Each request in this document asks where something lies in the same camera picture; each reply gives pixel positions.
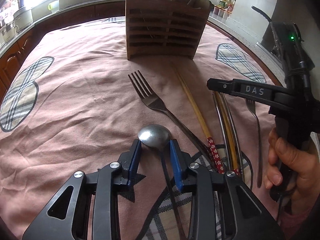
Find wooden slatted utensil holder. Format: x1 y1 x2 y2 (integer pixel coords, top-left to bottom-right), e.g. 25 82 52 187
125 0 213 61

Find pink plaid-heart tablecloth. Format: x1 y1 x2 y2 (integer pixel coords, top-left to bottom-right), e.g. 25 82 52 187
0 15 288 240

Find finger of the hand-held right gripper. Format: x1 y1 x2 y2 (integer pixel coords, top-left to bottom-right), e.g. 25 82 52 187
207 78 275 101

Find steel spoon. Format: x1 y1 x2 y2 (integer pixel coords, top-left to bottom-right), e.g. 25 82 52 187
138 124 187 240

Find steel fork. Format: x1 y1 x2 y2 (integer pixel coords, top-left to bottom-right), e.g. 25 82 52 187
128 70 217 174
246 99 263 188

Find bamboo chopstick red flowered handle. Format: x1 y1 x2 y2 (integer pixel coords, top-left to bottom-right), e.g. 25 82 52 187
171 62 225 175

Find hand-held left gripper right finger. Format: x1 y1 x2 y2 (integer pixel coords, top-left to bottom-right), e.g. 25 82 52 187
169 140 285 240

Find spice jar set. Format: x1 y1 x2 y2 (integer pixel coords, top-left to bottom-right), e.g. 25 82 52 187
213 6 232 19

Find metal chopsticks pair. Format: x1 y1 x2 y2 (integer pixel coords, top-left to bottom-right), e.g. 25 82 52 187
215 94 241 175

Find person's right forearm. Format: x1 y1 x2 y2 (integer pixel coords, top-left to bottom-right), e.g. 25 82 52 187
276 195 320 240

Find person's right hand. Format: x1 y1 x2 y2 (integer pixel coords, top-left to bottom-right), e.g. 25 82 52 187
264 128 320 206

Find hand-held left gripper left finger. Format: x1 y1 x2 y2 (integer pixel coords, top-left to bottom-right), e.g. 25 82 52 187
22 139 147 240

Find large white cooker pot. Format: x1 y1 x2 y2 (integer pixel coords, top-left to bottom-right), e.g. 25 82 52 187
12 6 34 27

